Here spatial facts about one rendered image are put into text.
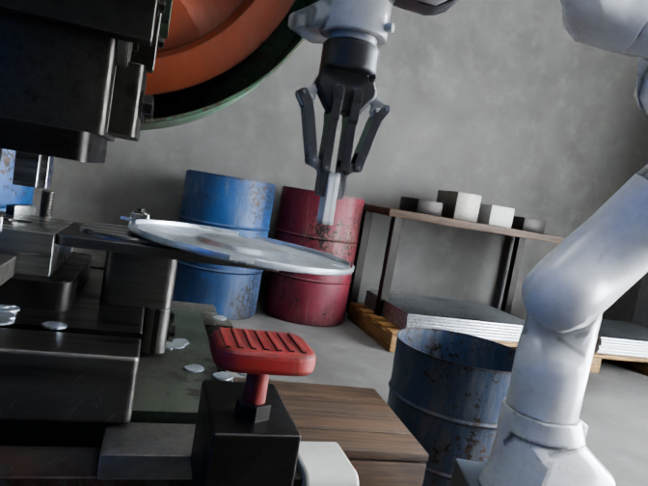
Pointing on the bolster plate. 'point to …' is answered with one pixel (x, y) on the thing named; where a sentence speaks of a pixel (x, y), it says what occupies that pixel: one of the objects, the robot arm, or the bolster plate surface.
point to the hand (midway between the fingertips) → (328, 198)
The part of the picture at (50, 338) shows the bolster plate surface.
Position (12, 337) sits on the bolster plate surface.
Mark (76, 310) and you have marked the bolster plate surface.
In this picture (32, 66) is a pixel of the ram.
